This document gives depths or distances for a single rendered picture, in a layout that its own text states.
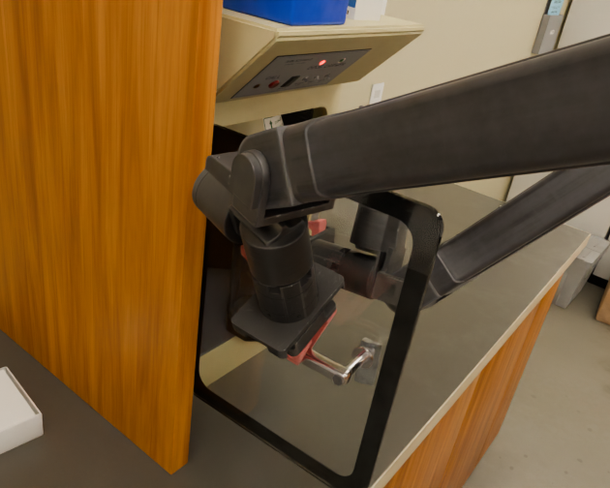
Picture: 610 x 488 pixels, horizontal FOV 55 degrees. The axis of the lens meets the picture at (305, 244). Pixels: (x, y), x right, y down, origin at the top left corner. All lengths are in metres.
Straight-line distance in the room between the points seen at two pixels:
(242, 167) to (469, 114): 0.19
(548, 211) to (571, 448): 1.96
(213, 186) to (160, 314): 0.23
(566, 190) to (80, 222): 0.58
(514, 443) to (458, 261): 1.82
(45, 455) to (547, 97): 0.77
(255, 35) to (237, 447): 0.56
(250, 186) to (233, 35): 0.24
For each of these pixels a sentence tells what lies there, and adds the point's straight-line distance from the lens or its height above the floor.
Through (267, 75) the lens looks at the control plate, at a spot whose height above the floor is 1.45.
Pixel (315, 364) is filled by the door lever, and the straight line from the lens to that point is 0.63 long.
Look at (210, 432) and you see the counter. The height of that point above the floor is 0.94.
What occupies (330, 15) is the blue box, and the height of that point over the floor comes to 1.52.
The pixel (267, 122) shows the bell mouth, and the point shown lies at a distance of 0.86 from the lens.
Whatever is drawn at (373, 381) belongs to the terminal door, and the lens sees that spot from 0.66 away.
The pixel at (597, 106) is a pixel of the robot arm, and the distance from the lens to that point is 0.28.
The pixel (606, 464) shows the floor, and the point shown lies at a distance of 2.64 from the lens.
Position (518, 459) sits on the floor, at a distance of 2.46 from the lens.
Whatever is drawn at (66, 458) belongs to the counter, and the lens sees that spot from 0.88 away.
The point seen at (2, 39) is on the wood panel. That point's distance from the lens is 0.84.
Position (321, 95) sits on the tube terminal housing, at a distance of 0.90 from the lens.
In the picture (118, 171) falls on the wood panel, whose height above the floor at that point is 1.33.
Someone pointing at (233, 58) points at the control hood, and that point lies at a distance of 0.64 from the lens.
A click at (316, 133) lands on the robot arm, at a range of 0.39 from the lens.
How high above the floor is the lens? 1.59
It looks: 27 degrees down
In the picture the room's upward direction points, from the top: 9 degrees clockwise
